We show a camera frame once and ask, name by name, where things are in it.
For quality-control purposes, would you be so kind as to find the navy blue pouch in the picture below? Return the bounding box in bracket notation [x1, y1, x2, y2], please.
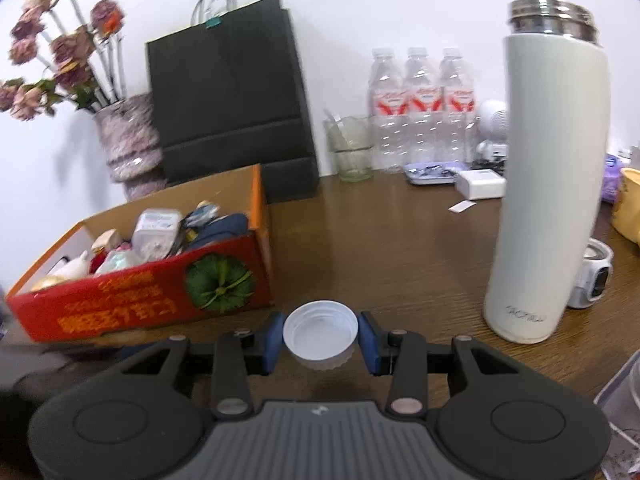
[186, 212, 250, 252]

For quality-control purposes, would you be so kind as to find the water bottle middle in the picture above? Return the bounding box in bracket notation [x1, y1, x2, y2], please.
[405, 47, 442, 164]

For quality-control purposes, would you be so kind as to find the water bottle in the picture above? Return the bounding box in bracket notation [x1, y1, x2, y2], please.
[405, 47, 442, 164]
[369, 48, 407, 174]
[439, 48, 475, 162]

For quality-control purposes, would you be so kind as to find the white thermos bottle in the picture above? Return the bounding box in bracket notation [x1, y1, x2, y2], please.
[484, 0, 611, 344]

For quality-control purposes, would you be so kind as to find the water bottle left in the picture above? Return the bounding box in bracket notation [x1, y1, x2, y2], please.
[369, 48, 407, 174]

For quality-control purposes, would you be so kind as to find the white power adapter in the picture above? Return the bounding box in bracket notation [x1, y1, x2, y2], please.
[454, 169, 506, 200]

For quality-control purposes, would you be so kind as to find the red cardboard box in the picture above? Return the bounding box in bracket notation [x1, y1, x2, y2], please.
[6, 166, 272, 342]

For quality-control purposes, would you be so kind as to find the white bottle cap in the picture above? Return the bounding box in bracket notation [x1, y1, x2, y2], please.
[283, 300, 358, 372]

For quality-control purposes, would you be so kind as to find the yellow cup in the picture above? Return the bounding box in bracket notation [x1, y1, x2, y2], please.
[611, 168, 640, 245]

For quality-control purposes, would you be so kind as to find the purple textured vase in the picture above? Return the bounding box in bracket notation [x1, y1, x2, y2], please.
[96, 93, 167, 202]

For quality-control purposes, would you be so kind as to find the clear glass cup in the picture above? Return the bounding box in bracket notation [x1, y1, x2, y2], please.
[324, 110, 374, 183]

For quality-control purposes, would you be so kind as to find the white wet wipes pack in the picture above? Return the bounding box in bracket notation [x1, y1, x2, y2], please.
[131, 208, 182, 262]

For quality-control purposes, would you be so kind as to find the white round camera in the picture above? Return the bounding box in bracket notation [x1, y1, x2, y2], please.
[476, 99, 509, 162]

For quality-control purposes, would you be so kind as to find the black paper bag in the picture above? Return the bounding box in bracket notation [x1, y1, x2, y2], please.
[146, 0, 319, 203]

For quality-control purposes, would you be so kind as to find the water bottle right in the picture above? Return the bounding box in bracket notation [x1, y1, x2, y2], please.
[439, 48, 475, 162]

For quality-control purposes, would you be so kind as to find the small white timer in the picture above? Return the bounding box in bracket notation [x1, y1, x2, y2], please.
[567, 237, 614, 310]

